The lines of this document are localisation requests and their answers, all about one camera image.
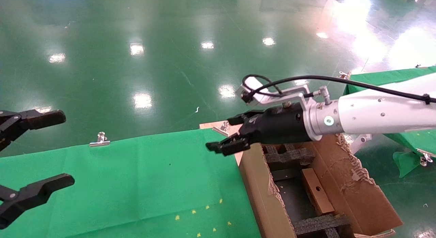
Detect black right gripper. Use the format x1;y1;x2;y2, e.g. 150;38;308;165
205;103;312;157

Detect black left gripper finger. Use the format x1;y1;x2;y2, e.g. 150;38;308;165
0;109;66;152
0;174;76;230

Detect small cardboard box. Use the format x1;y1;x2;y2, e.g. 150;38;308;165
301;168;336;215

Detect large open brown carton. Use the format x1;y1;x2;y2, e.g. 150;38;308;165
238;133;403;238

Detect black foam insert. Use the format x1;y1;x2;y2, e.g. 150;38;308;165
292;214;351;238
262;144;315;171

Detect large green table cloth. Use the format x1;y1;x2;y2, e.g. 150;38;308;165
0;128;262;238

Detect narrow green table cloth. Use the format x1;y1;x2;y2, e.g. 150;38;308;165
342;66;436;179

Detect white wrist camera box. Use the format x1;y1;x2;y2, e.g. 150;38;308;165
236;77;319;107

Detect silver table leg bracket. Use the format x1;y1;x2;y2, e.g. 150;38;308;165
349;134;372;155

